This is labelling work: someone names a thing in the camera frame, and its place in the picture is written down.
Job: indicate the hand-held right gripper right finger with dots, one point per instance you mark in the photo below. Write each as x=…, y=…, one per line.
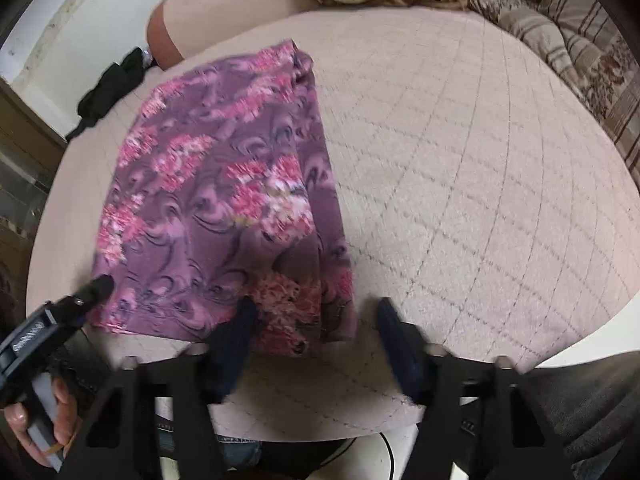
x=396, y=345

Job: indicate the person's left hand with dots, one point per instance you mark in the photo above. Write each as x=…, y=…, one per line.
x=67, y=420

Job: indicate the beige brown sofa armrest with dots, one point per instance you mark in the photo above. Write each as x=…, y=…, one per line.
x=210, y=20

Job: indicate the person's left leg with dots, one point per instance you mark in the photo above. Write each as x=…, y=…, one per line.
x=235, y=452

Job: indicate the person's leg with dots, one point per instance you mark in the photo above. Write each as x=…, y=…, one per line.
x=235, y=452
x=580, y=400

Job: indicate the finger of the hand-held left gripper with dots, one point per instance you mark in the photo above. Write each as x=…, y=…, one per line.
x=97, y=290

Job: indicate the striped beige cushion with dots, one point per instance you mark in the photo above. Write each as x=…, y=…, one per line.
x=565, y=40

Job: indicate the black cloth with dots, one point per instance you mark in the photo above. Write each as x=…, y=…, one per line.
x=110, y=85

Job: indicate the person's right leg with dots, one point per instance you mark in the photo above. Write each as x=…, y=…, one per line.
x=580, y=400

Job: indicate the purple floral garment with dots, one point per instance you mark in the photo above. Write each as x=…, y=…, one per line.
x=225, y=200

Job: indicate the wooden cabinet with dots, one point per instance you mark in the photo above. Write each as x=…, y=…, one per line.
x=20, y=130

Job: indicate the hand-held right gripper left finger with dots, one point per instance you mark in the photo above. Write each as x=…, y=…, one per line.
x=239, y=340

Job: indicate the beige quilted sofa seat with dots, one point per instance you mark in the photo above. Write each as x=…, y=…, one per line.
x=450, y=185

